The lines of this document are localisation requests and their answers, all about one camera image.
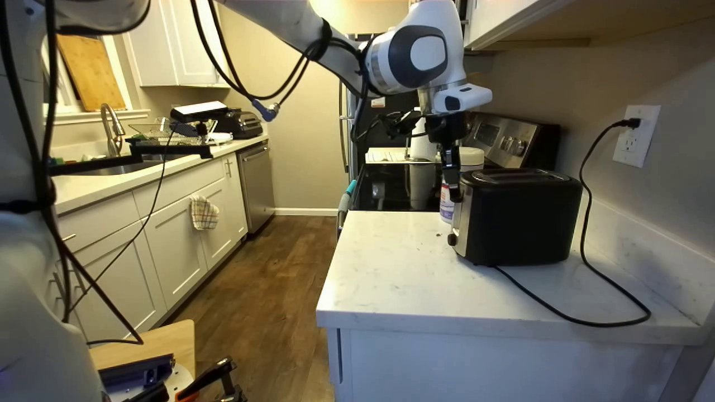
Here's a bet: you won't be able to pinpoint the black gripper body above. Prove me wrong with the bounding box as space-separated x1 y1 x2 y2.
425 109 471 152

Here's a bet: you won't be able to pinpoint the black chrome toaster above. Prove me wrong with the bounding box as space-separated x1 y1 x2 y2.
444 166 583 268

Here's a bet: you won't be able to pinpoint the white cylindrical container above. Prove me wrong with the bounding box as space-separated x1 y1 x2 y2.
407 119 443 212

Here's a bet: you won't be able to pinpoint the black stainless electric stove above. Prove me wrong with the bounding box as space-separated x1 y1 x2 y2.
343 109 562 214

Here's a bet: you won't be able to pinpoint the blue grey dish towel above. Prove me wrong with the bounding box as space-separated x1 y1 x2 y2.
338 177 361 220

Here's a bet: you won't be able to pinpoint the white drawer cabinet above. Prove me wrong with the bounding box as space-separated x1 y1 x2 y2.
316 211 711 402

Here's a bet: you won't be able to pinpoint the stainless steel dishwasher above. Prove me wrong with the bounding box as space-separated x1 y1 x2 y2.
236 140 278 238

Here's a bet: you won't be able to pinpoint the black countertop appliance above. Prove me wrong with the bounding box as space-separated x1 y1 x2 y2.
167 98 265 143

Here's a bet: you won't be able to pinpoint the white towel on cabinet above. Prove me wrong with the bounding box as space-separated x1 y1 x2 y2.
187 193 224 234

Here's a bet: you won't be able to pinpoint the white base cabinet run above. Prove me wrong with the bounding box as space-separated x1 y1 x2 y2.
43 152 253 345

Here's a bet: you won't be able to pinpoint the orange black bar clamp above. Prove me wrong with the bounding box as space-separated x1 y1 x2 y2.
176 358 235 402
216 370 250 402

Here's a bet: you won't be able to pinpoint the light wooden cart top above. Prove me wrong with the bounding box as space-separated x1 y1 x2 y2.
86 319 198 402

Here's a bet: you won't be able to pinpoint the chrome sink faucet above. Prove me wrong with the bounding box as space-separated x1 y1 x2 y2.
99 102 129 158

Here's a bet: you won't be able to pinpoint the wooden cutting board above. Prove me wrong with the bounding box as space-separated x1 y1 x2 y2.
56 32 129 114

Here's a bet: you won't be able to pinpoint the dark blue aluminium extrusion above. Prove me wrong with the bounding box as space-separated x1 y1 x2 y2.
99 353 179 402

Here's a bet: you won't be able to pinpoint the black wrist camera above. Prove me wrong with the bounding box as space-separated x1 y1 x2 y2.
374 108 431 145

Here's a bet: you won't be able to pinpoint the white wall cabinet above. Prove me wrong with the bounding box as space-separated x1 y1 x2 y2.
461 0 715 54

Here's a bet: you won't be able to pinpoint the black toaster power cord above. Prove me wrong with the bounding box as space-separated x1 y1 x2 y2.
493 116 654 330

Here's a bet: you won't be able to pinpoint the white wall outlet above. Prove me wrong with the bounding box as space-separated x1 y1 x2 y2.
609 102 664 171

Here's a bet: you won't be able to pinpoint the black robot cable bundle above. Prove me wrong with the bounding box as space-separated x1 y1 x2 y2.
187 0 335 123

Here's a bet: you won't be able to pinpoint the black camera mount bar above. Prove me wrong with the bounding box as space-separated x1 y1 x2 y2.
47 132 216 180

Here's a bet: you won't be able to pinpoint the white shaker wall cabinets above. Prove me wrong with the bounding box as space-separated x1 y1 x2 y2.
120 0 229 92

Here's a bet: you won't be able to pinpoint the black hanging cable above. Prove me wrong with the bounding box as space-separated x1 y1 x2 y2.
0 0 174 347

